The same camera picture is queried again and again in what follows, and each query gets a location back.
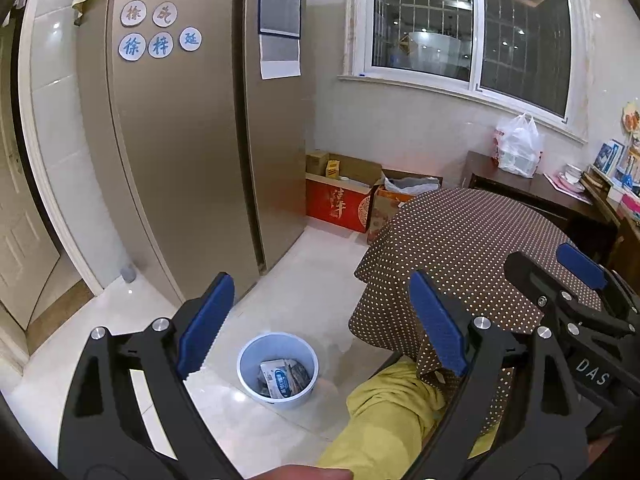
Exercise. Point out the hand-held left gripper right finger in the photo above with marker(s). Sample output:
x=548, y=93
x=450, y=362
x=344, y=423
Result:
x=437, y=330

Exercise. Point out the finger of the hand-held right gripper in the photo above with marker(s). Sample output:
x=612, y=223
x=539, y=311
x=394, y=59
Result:
x=530, y=275
x=580, y=265

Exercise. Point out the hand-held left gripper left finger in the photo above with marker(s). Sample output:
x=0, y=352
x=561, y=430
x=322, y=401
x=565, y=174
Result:
x=207, y=325

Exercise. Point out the light blue waste bin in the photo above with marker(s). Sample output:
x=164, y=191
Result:
x=250, y=385

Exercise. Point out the white and blue box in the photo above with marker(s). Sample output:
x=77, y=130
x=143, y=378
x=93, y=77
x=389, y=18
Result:
x=282, y=382

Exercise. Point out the person's left hand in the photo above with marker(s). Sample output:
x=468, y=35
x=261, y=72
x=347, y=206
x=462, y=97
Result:
x=300, y=474

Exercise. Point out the wooden chair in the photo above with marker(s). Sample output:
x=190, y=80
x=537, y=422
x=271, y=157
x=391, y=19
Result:
x=630, y=250

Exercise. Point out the round table, dotted brown cloth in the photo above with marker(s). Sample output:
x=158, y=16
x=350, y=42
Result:
x=460, y=240

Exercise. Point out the wooden bookshelf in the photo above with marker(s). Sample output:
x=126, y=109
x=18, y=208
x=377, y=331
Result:
x=600, y=185

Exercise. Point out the pink paper sheet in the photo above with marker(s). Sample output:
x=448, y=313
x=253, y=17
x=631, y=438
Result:
x=562, y=183

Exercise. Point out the dark wooden sideboard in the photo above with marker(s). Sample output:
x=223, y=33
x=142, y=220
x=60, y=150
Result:
x=530, y=190

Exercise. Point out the white teacup with saucer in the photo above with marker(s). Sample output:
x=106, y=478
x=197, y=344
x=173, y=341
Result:
x=572, y=175

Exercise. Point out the person's yellow trouser leg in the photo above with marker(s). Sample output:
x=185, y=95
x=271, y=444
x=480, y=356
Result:
x=390, y=410

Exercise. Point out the row of books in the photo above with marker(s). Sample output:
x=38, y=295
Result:
x=617, y=160

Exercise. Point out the orange patterned carton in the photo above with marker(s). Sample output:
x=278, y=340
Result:
x=382, y=215

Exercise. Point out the white plastic bag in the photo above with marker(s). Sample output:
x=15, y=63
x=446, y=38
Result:
x=520, y=147

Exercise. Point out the grey bag in carton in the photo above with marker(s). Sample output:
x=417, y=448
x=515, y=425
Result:
x=410, y=182

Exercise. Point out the red printed carton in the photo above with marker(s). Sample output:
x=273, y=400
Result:
x=337, y=205

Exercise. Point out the gold two-door refrigerator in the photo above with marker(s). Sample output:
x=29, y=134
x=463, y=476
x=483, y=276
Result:
x=190, y=160

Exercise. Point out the yellow packet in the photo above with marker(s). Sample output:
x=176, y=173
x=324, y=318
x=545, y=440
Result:
x=333, y=169

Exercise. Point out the small brown cardboard box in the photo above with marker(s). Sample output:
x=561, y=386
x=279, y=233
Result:
x=317, y=164

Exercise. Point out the white panel door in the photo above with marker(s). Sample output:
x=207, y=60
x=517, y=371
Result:
x=20, y=240

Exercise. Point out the white-framed sliding window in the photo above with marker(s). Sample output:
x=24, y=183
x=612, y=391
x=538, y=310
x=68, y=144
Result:
x=450, y=25

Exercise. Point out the white printed sheet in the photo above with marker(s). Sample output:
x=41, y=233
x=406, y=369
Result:
x=280, y=57

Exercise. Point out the group of round character magnets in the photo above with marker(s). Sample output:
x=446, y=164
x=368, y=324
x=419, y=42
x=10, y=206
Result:
x=160, y=15

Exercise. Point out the blue-framed grey sheet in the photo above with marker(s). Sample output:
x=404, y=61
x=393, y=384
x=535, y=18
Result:
x=280, y=10

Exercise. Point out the orange wall decoration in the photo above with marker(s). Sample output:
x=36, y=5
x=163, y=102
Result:
x=631, y=117

